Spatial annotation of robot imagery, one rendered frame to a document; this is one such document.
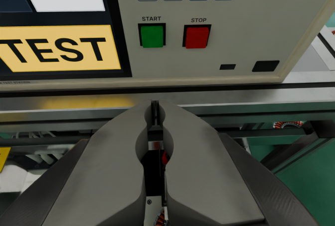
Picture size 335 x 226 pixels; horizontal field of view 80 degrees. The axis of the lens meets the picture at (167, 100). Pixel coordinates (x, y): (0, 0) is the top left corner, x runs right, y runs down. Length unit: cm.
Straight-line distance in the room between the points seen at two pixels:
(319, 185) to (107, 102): 58
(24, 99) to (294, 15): 27
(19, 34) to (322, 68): 32
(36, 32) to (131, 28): 8
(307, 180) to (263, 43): 51
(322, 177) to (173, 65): 57
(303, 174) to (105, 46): 59
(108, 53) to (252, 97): 16
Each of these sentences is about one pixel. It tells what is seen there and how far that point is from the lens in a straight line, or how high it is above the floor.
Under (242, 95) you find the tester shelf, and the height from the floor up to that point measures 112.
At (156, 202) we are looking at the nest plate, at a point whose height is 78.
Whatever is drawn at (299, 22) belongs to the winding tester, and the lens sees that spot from 21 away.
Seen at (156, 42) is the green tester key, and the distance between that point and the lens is 18.
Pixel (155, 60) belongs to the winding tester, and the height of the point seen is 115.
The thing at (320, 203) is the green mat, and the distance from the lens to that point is 67.
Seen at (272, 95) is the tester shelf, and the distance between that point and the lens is 25.
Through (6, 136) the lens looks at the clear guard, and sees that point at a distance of 31.
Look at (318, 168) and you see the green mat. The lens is 70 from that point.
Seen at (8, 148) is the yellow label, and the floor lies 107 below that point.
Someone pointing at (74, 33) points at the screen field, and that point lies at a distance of 19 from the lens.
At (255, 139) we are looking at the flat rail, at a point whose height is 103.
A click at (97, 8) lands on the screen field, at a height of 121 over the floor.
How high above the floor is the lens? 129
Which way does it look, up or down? 54 degrees down
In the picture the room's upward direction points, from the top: 1 degrees clockwise
